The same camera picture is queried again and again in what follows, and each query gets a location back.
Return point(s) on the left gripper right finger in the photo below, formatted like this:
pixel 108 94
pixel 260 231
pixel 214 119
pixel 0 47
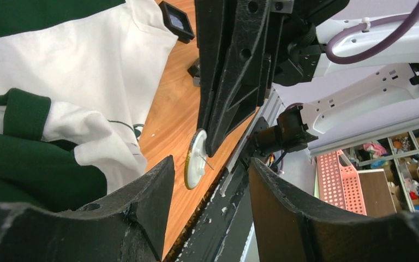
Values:
pixel 292 225

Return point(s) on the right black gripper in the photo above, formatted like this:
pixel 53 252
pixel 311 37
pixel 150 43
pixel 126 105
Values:
pixel 231 39

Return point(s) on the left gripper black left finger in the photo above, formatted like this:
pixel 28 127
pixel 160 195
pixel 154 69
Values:
pixel 126 225

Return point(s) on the black square display case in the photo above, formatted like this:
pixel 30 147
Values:
pixel 177 21

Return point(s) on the white green garment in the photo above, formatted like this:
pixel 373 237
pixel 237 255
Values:
pixel 77 81

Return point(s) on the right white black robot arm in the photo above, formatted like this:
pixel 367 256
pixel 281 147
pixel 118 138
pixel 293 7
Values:
pixel 390 43

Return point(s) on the pink perforated basket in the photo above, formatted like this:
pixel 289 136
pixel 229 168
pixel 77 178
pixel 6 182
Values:
pixel 339 183

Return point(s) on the metal storage shelf background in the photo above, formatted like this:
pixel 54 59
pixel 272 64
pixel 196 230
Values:
pixel 387 162

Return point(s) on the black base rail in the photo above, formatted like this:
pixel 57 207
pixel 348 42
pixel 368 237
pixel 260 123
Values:
pixel 221 227

